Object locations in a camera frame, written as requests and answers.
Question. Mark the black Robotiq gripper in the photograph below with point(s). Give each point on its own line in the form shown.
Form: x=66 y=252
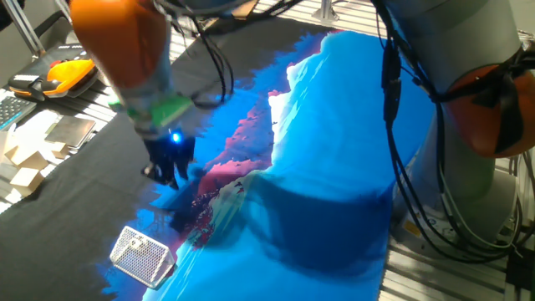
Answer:
x=171 y=152

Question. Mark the dark sleeved forearm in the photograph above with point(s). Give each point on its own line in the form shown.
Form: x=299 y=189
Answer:
x=10 y=12

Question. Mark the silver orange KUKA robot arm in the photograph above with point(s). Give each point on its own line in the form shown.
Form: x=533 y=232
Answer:
x=121 y=42

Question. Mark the grey metal plate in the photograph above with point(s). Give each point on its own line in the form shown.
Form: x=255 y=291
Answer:
x=71 y=131

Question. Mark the small wooden block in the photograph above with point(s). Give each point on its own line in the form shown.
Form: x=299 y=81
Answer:
x=60 y=149

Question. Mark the wooden cube block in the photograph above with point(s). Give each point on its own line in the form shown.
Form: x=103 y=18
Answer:
x=26 y=182
x=29 y=159

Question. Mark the orange black teach pendant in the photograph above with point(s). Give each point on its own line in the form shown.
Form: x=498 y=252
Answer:
x=62 y=75

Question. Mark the pale wooden block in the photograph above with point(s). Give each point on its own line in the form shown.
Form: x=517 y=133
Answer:
x=3 y=146

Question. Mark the black computer keyboard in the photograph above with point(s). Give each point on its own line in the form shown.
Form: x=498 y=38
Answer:
x=14 y=110

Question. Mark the blue black printed cloth mat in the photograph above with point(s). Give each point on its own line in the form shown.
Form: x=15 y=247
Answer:
x=334 y=104

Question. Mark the black box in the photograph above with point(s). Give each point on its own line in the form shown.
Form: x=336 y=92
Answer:
x=520 y=269

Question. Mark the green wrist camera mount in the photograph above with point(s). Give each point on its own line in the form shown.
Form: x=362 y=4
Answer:
x=167 y=110

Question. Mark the aluminium frame bar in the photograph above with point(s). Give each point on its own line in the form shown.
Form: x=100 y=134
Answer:
x=62 y=8
x=326 y=10
x=23 y=27

